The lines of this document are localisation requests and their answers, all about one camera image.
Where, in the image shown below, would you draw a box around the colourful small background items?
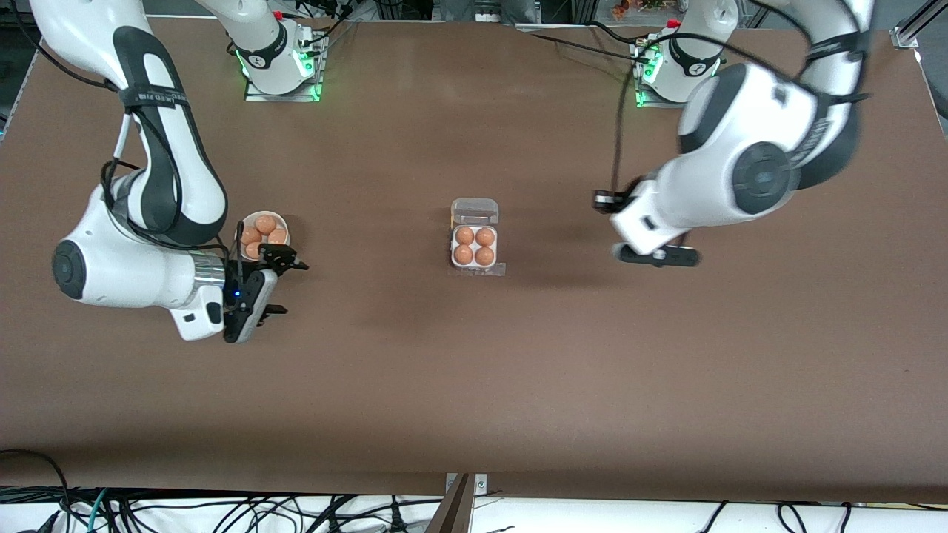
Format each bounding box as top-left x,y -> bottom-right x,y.
611,0 -> 671,17

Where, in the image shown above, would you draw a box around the dark camera stand pole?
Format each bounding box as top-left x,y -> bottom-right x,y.
424,474 -> 475,533

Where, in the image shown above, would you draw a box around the black strap on right arm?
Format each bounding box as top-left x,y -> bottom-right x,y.
118,85 -> 186,112

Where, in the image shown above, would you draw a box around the black right base cable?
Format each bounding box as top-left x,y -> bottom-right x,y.
293,0 -> 360,47

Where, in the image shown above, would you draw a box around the metal table edge bracket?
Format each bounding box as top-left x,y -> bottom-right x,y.
444,473 -> 488,498

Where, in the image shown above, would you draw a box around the aluminium frame profile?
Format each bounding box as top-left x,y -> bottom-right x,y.
891,0 -> 948,51

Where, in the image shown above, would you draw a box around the black strap on left arm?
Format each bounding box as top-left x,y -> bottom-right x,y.
804,31 -> 869,64

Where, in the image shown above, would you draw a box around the long black left base cable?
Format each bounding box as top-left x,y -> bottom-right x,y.
518,24 -> 656,64

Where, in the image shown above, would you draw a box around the clear plastic egg carton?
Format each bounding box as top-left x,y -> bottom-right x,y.
450,198 -> 507,278

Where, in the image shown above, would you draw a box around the large black looped cable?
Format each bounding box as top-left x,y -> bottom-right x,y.
0,449 -> 75,533

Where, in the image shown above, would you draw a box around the teal cable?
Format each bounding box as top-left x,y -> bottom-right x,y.
85,487 -> 112,533

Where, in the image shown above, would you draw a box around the black strap on arm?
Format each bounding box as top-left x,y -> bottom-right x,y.
804,31 -> 869,64
118,85 -> 186,112

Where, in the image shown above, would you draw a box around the aluminium table frame rail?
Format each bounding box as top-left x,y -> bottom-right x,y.
0,52 -> 38,141

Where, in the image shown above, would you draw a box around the tangled black floor cables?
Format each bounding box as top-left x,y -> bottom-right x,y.
0,485 -> 445,533

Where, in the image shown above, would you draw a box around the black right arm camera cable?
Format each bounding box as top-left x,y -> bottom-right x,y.
7,0 -> 245,301

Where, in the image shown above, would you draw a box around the white round bowl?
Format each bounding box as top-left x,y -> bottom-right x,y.
235,211 -> 291,261

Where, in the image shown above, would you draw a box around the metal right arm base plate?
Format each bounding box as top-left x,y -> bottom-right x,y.
244,28 -> 324,103

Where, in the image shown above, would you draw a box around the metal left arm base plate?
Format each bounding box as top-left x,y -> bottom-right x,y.
634,38 -> 714,110

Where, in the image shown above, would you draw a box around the curved black left base cable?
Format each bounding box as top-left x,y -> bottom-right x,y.
587,20 -> 654,47

